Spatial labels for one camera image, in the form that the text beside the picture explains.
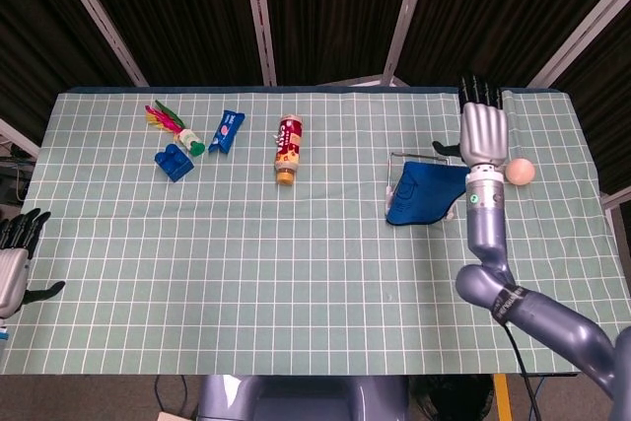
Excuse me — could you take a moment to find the dark blue cloth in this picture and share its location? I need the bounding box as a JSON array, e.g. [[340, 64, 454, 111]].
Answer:
[[385, 160, 472, 228]]

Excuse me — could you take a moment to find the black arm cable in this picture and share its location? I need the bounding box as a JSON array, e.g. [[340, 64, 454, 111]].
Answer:
[[502, 319, 543, 421]]

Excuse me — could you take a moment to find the colourful feather shuttlecock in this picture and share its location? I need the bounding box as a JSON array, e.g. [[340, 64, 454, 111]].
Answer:
[[144, 99, 206, 158]]

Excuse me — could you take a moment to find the white aluminium frame post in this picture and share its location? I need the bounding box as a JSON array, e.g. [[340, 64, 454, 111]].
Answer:
[[382, 0, 435, 87], [240, 0, 278, 87], [46, 0, 150, 88], [526, 0, 631, 89], [0, 117, 41, 159], [599, 189, 631, 210]]

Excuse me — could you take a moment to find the peach pink ball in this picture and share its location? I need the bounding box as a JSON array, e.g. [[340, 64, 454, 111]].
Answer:
[[504, 158, 536, 187]]

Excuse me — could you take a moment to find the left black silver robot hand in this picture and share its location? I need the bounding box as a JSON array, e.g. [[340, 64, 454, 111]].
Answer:
[[0, 207, 67, 319]]

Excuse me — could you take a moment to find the blue toy brick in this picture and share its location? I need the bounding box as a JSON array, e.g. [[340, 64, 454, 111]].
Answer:
[[154, 142, 195, 183]]

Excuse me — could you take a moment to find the metal wire rack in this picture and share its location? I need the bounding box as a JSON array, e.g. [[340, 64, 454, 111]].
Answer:
[[384, 151, 457, 220]]

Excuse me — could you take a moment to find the purple robot torso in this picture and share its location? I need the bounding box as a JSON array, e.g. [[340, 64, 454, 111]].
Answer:
[[195, 374, 410, 421]]

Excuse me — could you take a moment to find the blue snack packet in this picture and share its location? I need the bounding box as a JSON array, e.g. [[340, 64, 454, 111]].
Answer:
[[207, 109, 246, 155]]

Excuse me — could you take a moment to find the red yellow sauce bottle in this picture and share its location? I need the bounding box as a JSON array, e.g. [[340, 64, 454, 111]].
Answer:
[[273, 113, 305, 187]]

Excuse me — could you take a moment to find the black pleated curtain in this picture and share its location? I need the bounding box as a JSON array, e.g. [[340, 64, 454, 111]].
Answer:
[[0, 0, 631, 195]]

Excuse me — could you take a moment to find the green grid-patterned table mat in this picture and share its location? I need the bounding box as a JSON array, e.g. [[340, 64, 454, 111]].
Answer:
[[0, 90, 631, 377]]

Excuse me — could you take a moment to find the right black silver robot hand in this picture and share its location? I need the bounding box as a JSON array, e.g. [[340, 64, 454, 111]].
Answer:
[[432, 74, 510, 169]]

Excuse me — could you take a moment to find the white aluminium frame crossbar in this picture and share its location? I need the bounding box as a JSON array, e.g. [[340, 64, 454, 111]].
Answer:
[[315, 74, 410, 88]]

